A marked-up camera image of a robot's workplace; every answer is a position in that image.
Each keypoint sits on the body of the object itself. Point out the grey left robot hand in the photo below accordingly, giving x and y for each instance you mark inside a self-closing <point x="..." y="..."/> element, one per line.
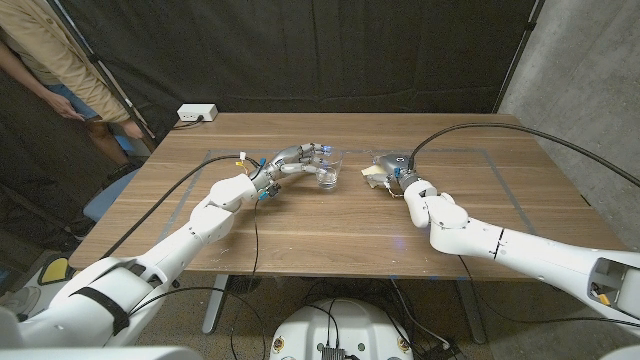
<point x="290" y="157"/>

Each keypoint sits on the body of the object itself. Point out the yellow and black floor object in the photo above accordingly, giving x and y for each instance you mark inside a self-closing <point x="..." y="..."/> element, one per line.
<point x="52" y="270"/>

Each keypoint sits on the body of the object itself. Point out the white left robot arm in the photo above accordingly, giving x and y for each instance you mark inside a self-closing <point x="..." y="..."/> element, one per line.
<point x="200" y="225"/>

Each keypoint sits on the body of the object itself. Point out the black backdrop curtain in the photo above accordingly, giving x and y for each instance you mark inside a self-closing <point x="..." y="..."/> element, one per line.
<point x="325" y="50"/>

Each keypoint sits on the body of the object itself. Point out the person in tan shirt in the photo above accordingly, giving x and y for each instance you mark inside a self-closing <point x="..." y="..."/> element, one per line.
<point x="45" y="40"/>

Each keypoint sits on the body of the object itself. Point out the black backdrop pole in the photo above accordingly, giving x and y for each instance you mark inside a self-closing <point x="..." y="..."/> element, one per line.
<point x="100" y="65"/>
<point x="520" y="50"/>

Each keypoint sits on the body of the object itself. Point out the blue stool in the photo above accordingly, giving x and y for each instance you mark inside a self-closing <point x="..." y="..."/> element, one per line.
<point x="107" y="197"/>

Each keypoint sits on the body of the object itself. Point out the white power strip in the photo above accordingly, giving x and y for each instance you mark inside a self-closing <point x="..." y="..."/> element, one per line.
<point x="197" y="112"/>

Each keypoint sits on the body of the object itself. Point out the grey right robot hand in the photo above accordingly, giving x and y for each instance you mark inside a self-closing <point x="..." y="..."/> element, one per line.
<point x="397" y="165"/>

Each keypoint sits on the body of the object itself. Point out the clear glass cup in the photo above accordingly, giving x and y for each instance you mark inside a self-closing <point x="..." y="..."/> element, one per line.
<point x="330" y="180"/>

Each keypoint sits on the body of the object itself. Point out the grey table leg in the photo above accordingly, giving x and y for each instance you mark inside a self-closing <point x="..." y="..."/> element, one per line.
<point x="470" y="310"/>

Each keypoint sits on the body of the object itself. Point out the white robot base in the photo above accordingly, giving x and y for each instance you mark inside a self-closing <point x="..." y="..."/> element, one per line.
<point x="345" y="325"/>

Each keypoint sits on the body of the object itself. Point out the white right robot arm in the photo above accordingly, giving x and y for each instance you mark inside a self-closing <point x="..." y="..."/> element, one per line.
<point x="525" y="250"/>

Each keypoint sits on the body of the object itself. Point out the white table leg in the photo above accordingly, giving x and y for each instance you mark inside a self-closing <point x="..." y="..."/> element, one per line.
<point x="216" y="305"/>

